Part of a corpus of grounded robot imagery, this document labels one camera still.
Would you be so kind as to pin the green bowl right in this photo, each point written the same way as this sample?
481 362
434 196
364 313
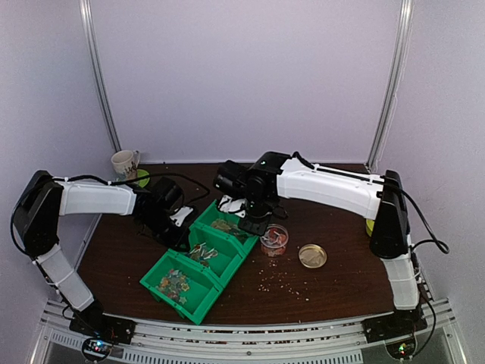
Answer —
369 226

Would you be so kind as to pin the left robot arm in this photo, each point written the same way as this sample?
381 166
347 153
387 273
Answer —
34 225

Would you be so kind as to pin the green bin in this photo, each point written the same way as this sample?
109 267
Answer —
204 288

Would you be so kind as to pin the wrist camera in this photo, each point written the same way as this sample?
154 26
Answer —
230 179
166 193

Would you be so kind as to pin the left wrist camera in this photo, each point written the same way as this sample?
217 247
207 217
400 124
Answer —
166 193

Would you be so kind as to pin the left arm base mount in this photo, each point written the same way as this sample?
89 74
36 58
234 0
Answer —
112 329

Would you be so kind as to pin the green bin compartment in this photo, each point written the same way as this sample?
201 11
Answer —
243 245
225 265

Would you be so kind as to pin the gold jar lid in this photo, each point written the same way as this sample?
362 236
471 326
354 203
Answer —
312 256

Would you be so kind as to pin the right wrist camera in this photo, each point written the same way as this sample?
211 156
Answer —
230 179

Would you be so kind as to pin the yellow candies pile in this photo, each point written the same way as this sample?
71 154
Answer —
228 227

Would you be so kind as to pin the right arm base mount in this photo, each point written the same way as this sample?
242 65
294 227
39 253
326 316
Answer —
392 326

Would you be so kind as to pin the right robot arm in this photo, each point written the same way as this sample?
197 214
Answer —
255 192

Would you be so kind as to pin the star candies pile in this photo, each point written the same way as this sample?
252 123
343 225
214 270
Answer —
175 285

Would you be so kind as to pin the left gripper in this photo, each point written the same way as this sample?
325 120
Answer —
180 236

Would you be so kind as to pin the green bowl behind bins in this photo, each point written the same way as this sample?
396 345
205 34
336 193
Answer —
143 177

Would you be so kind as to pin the clear plastic jar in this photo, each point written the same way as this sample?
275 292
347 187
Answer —
274 241

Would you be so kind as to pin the aluminium front rail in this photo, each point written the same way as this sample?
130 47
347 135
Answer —
337 341

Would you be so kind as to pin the aluminium corner post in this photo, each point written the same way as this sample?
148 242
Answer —
397 69
100 87

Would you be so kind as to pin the right aluminium corner post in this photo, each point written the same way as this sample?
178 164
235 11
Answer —
397 69

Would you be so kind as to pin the white ceramic mug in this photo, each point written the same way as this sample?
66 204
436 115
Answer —
125 164

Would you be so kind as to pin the left aluminium corner post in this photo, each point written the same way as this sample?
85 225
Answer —
100 87

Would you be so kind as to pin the lollipop candies pile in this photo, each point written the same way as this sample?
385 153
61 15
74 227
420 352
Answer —
202 254

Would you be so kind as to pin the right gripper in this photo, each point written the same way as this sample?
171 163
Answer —
258 227

